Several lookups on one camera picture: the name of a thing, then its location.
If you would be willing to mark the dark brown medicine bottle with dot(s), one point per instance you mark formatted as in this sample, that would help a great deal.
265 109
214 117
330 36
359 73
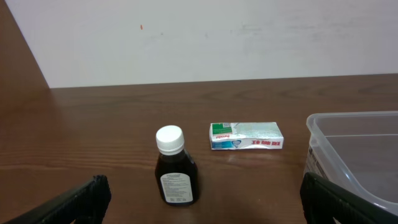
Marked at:
176 172

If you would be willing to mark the clear plastic container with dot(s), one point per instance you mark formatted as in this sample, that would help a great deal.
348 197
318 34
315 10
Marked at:
358 152

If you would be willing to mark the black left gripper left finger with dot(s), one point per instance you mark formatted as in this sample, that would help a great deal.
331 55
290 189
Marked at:
84 204

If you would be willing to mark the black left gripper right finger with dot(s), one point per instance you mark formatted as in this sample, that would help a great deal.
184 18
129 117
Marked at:
324 202

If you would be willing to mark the white green toothpaste box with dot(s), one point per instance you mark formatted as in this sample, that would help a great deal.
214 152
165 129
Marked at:
237 136

